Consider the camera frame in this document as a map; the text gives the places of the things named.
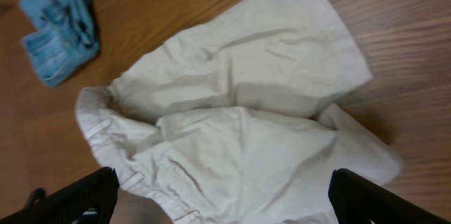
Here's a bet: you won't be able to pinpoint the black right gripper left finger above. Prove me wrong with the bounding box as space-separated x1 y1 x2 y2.
1 167 119 224

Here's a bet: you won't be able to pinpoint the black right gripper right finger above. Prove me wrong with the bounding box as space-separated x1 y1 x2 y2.
328 168 450 224

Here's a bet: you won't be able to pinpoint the beige cotton shorts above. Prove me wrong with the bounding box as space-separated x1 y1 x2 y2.
75 0 402 223

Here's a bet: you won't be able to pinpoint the folded blue denim jeans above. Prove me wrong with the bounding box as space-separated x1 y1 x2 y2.
19 0 100 87

